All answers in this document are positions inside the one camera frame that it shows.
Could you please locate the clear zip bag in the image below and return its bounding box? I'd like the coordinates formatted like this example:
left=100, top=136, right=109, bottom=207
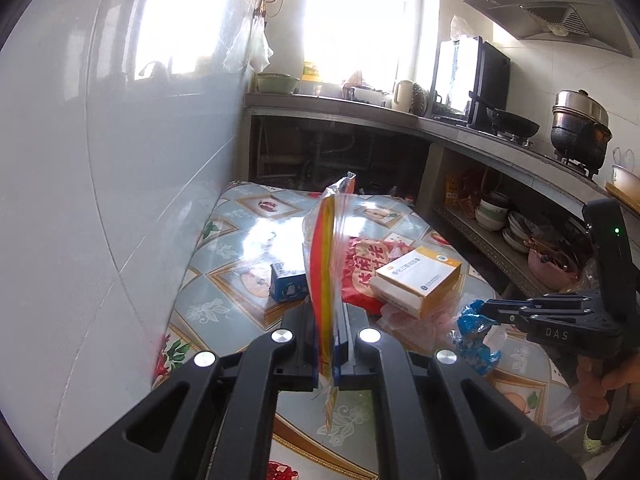
left=303, top=172, right=356, bottom=429

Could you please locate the person right hand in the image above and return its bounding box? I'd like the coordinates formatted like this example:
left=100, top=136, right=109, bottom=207
left=576, top=353, right=640, bottom=422

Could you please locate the pink bowl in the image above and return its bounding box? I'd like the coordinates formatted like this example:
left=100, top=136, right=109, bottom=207
left=527, top=248, right=578, bottom=292

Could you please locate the blue crumpled wrapper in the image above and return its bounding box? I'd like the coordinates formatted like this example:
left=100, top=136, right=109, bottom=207
left=454, top=299, right=501, bottom=376

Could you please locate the pink translucent plastic bag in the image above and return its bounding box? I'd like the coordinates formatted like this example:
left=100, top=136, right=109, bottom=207
left=376, top=304, right=461, bottom=356

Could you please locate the stack of white bowls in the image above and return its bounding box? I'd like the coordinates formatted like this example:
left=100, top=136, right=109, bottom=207
left=475, top=197, right=509, bottom=232

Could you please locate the fruit pattern tablecloth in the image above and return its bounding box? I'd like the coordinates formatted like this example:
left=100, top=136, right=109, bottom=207
left=152, top=184, right=584, bottom=479

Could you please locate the yellow white medicine box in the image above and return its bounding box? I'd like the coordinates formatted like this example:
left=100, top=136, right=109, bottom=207
left=369, top=247, right=461, bottom=318

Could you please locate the small blue box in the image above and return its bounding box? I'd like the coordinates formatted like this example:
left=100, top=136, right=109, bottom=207
left=269, top=262, right=308, bottom=304

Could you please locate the steel steamer pot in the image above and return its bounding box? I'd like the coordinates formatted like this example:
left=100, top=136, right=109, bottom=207
left=550, top=89, right=612, bottom=180

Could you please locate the red snack bag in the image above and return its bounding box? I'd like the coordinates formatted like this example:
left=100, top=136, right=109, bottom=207
left=342, top=236, right=412, bottom=315

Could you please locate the black wok pan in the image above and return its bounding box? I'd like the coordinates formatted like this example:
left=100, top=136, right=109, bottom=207
left=469, top=91, right=539, bottom=141

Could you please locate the black microwave oven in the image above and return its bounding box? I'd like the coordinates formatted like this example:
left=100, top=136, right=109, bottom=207
left=431, top=36, right=511, bottom=132

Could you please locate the black range hood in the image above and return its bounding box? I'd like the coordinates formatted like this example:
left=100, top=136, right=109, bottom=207
left=464, top=0, right=634, bottom=58

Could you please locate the green basin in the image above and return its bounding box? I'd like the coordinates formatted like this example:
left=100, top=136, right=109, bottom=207
left=256, top=73, right=299, bottom=94

